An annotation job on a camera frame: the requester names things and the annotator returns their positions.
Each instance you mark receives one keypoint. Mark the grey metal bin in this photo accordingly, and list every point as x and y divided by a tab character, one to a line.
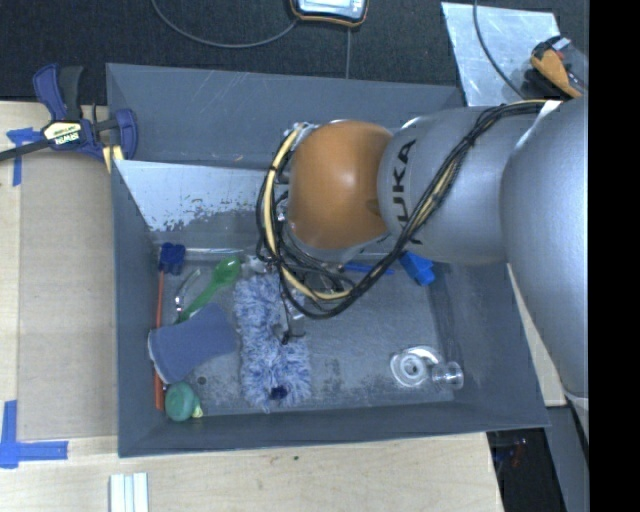
360	345

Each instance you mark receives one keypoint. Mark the green plastic spoon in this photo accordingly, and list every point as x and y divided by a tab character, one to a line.
225	272

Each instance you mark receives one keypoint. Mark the blue and white fluffy duster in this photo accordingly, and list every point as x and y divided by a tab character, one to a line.
265	360

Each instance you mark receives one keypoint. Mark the clear glass thing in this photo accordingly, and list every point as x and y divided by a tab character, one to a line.
412	369

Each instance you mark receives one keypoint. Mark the clear curved plastic piece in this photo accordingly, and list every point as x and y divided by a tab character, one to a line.
182	290

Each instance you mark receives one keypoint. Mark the orange thin stick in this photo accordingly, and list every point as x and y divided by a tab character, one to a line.
159	310

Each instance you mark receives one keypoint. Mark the green round toy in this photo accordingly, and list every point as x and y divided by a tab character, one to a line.
179	401

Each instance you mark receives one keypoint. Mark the pale wood board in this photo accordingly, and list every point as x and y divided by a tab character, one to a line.
65	300

